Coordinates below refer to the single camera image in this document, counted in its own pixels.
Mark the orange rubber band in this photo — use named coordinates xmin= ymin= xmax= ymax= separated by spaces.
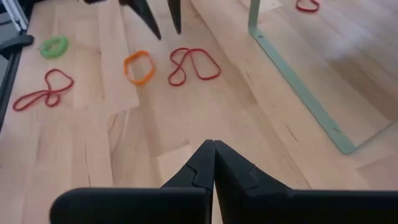
xmin=123 ymin=50 xmax=155 ymax=86

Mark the red rubber band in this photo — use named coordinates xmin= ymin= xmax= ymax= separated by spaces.
xmin=167 ymin=47 xmax=222 ymax=87
xmin=295 ymin=0 xmax=320 ymax=14
xmin=12 ymin=68 xmax=75 ymax=112

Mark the sage green perforated metal shelf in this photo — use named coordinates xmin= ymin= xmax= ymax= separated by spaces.
xmin=248 ymin=0 xmax=398 ymax=156

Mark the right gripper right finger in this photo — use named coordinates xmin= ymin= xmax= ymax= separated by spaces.
xmin=214 ymin=139 xmax=398 ymax=224

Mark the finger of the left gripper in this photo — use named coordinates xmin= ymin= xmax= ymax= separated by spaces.
xmin=119 ymin=0 xmax=162 ymax=40
xmin=167 ymin=0 xmax=182 ymax=35

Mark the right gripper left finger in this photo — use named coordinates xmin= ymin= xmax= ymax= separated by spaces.
xmin=49 ymin=139 xmax=215 ymax=224

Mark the green spiral coil band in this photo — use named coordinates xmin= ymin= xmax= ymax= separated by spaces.
xmin=39 ymin=35 xmax=70 ymax=60

